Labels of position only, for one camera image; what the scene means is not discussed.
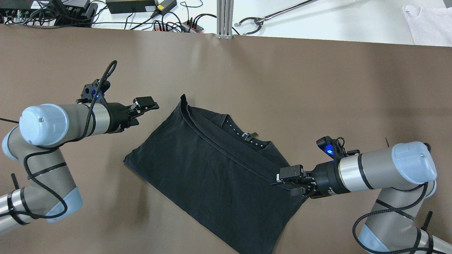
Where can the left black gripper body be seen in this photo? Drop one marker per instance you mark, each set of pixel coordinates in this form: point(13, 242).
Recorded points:
point(117, 117)

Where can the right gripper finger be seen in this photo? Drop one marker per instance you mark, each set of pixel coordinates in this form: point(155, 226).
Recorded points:
point(300, 191)
point(290, 175)

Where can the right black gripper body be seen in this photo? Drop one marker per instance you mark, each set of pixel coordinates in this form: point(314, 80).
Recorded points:
point(324, 180)

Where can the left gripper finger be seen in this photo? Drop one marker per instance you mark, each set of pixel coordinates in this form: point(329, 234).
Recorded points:
point(143, 104)

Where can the black graphic t-shirt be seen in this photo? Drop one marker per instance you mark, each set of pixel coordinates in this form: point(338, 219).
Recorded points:
point(220, 175)

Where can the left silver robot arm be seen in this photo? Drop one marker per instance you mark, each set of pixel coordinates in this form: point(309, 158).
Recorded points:
point(36, 143)

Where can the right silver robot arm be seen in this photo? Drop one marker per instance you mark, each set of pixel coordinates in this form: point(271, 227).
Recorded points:
point(405, 174)

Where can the orange black usb hub far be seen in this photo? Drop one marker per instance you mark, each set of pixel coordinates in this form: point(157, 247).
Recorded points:
point(189, 26)

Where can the black power adapter yellow label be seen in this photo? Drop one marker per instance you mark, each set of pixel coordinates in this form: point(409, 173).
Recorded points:
point(163, 7)

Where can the black flat device box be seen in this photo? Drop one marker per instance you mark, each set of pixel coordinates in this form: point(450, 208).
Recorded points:
point(131, 6)

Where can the long reach grabber tool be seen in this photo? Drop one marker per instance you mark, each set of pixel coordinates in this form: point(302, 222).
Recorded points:
point(259, 21)

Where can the white folded garment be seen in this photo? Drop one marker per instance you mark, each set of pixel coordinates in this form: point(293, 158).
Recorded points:
point(429, 26)

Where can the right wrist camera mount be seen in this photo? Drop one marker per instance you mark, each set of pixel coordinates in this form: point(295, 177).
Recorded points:
point(334, 148)

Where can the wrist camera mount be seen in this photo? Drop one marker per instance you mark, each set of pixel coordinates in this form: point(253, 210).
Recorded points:
point(334, 148)
point(92, 91)

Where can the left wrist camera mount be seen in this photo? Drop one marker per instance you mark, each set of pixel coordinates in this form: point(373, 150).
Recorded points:
point(92, 91)

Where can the aluminium frame post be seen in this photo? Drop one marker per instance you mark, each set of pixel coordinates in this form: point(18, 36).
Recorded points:
point(224, 19)

